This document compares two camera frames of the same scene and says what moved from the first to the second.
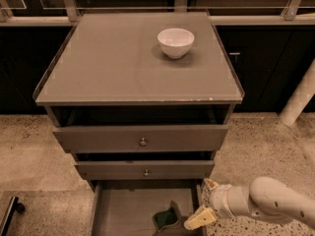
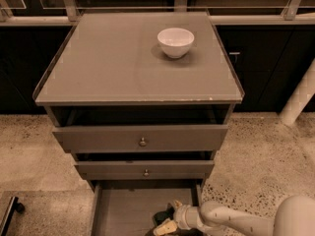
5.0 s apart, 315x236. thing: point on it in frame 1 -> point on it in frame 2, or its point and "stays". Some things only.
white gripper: x=218 y=197 -> x=181 y=215
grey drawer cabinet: x=144 y=99 stays
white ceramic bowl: x=175 y=41 stays
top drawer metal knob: x=143 y=143 stays
